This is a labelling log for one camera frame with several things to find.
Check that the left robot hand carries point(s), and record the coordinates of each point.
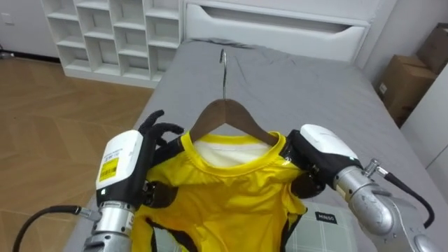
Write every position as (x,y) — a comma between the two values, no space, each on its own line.
(119,161)

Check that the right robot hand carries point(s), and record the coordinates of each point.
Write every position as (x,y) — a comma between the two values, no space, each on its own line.
(322,154)

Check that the yellow shirt with black trim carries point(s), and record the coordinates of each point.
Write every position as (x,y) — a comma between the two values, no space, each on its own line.
(217,203)

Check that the brown wooden clothes hanger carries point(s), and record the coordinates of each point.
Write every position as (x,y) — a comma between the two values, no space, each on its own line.
(224,112)

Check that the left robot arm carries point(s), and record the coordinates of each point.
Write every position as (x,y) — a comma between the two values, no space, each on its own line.
(112,227)

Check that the grey bed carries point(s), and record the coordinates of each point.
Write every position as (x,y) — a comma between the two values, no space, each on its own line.
(297,98)

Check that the brown cardboard box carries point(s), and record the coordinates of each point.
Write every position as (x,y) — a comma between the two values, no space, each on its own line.
(435,49)
(406,87)

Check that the white shelf unit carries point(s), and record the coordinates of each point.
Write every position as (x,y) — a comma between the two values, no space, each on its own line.
(101,35)

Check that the white headboard cabinet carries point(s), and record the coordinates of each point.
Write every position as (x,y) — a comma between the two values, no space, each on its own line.
(273,35)

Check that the white wall socket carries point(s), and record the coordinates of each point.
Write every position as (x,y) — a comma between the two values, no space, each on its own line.
(7,18)

